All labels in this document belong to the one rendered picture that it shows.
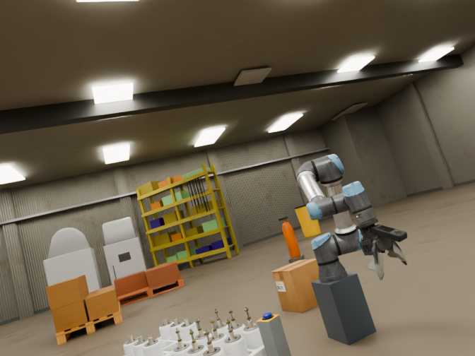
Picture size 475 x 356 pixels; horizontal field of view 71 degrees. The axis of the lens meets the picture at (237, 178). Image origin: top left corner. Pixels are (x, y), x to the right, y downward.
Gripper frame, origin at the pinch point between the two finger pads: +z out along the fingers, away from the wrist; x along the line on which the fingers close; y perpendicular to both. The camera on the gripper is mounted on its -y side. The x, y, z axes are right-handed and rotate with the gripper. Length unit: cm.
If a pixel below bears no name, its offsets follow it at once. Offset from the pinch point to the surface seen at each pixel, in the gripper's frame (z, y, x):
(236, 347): 9, 53, 47
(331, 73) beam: -304, 368, -480
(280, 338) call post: 11, 39, 33
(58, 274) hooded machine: -102, 600, 115
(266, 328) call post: 5, 40, 37
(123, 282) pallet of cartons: -46, 533, 24
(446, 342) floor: 39, 17, -28
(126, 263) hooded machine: -79, 582, 4
